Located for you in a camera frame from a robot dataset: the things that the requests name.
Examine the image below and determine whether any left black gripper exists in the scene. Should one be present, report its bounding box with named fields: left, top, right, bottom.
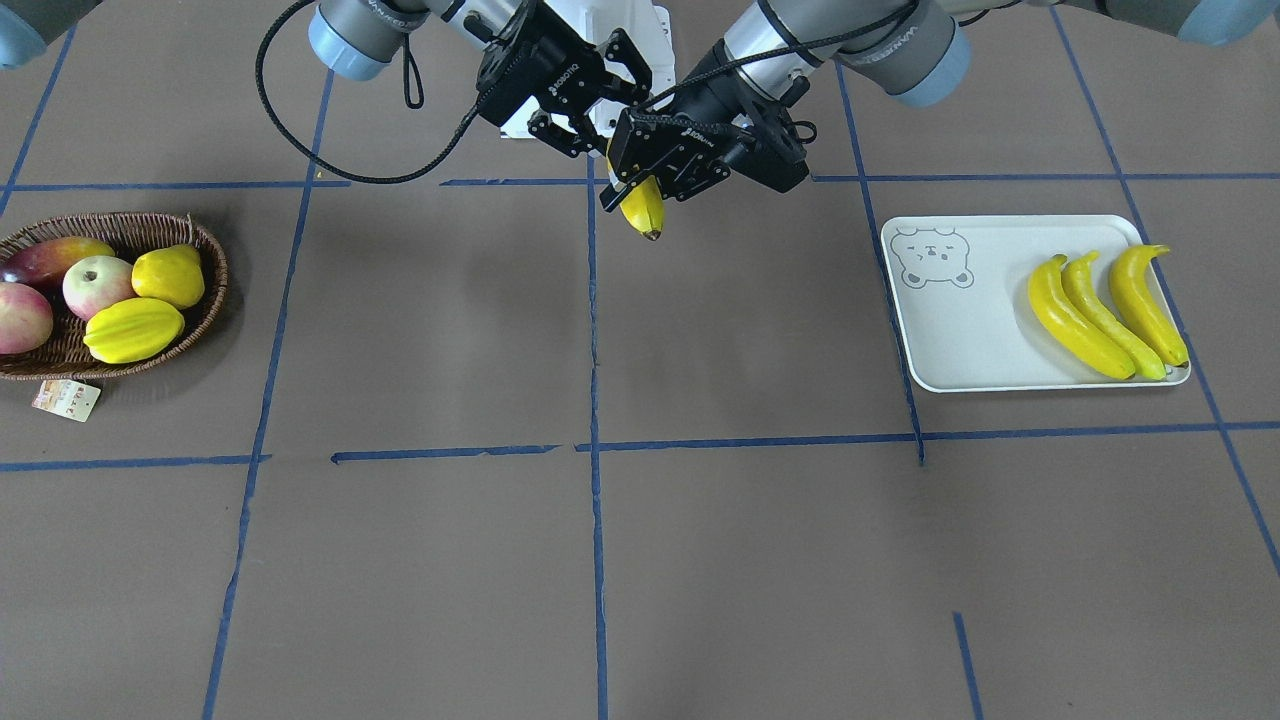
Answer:
left=600, top=50, right=812, bottom=211

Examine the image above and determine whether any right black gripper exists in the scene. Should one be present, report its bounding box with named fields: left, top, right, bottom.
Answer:
left=476, top=5, right=653, bottom=158

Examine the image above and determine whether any brown wicker basket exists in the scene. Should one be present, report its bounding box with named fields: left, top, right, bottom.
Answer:
left=3, top=211, right=230, bottom=380

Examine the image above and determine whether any paper basket tag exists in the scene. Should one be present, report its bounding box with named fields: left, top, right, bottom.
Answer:
left=29, top=378, right=102, bottom=423

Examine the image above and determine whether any white rectangular tray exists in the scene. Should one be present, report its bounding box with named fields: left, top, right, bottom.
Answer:
left=879, top=215, right=1190, bottom=393

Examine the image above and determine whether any red yellow mango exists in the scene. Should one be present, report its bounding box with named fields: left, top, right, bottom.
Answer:
left=1, top=236, right=116, bottom=292

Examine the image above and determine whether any red pink apple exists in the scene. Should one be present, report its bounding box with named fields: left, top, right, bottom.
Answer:
left=1, top=282, right=54, bottom=355

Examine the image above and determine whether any black camera cable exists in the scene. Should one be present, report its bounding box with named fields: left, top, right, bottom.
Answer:
left=640, top=0, right=922, bottom=146
left=255, top=0, right=500, bottom=186

